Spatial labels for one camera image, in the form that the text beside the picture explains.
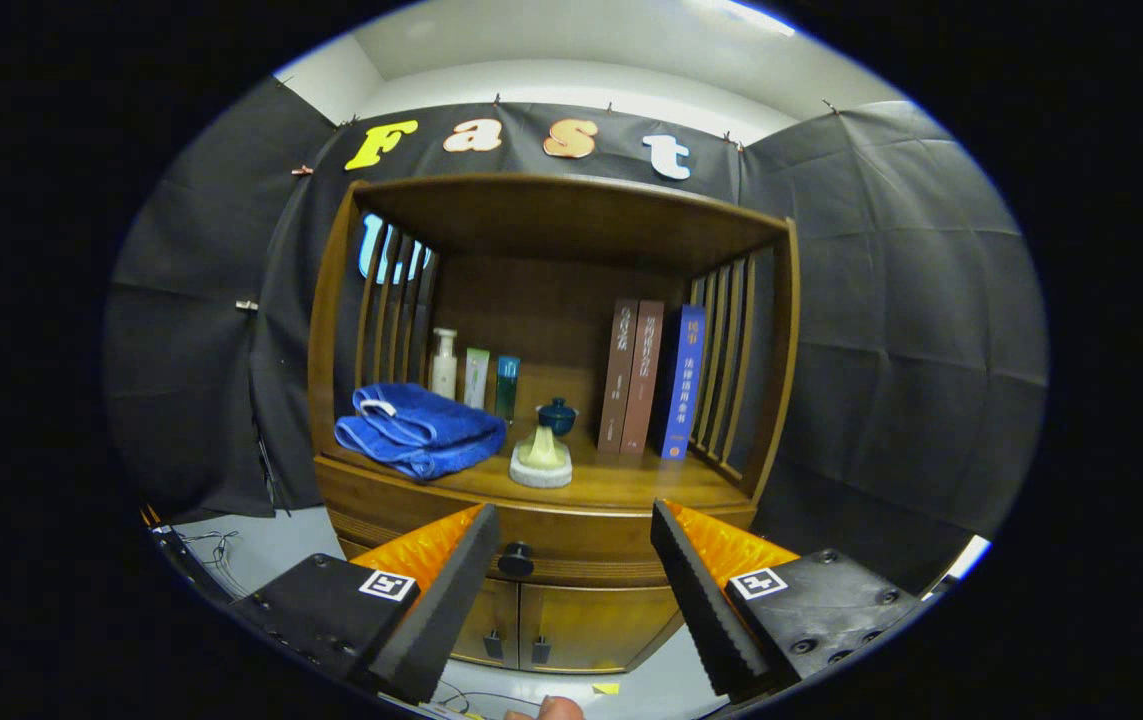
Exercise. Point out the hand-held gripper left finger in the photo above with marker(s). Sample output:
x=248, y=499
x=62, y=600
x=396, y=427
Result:
x=451, y=600

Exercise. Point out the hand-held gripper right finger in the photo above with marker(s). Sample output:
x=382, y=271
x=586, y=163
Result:
x=696, y=600

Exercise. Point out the pale green scrub brush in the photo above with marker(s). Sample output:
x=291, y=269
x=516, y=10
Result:
x=541, y=460

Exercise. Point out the wooden countertop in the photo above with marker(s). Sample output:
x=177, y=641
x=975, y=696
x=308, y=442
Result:
x=621, y=485

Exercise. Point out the wooden cabinet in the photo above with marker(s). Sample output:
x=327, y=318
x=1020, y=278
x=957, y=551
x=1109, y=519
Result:
x=551, y=220

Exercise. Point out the folded blue towel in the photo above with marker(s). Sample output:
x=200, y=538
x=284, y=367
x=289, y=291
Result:
x=411, y=430

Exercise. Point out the dark blue lidded teacup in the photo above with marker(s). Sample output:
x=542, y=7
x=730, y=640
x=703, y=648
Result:
x=558, y=418

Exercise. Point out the blue book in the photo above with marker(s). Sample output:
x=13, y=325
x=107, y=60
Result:
x=686, y=385

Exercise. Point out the green and white tube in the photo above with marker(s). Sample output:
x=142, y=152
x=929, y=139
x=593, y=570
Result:
x=476, y=380

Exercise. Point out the reddish brown book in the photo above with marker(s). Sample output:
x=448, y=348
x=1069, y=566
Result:
x=642, y=380

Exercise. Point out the white pump bottle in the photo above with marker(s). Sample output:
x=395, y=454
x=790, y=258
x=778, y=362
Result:
x=444, y=370

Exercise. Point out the dark brown book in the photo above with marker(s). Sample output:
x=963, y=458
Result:
x=618, y=380

